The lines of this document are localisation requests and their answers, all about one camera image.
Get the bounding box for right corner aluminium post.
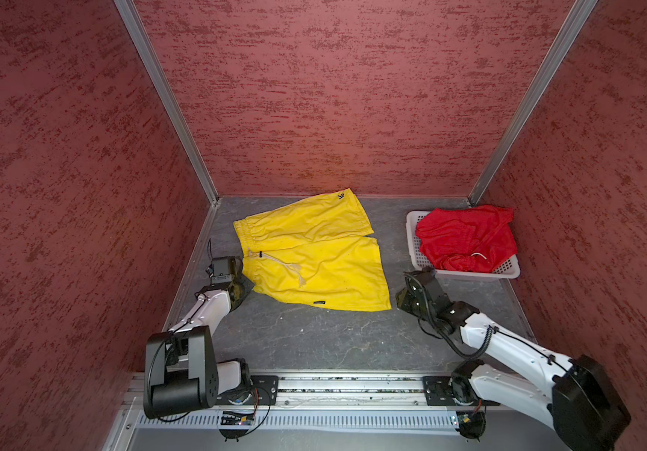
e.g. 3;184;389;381
467;0;598;206

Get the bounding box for white perforated cable duct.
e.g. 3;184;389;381
136;411;460;434

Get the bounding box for small circuit board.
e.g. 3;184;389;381
220;411;257;428
457;412;487;441

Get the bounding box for yellow shorts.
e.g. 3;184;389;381
234;189;391;312

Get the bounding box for left corner aluminium post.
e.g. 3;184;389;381
114;0;220;208

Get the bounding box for corner aluminium post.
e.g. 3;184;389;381
114;0;220;208
467;0;598;206

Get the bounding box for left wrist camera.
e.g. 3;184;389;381
206;257;242;285

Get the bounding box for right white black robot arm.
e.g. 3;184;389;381
396;269;632;450

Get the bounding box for aluminium frame rail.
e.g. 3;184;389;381
122;370;561;411

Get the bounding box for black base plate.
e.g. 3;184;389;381
422;376;479;409
244;375;280;406

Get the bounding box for left small circuit board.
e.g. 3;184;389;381
220;411;257;428

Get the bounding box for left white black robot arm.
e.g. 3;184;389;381
143;274;253;422

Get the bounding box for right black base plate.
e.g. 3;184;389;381
422;376;479;409

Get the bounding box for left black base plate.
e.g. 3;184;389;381
244;375;280;406

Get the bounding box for right small circuit board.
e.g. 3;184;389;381
457;412;487;441

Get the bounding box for red shorts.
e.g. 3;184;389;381
415;205;517;274

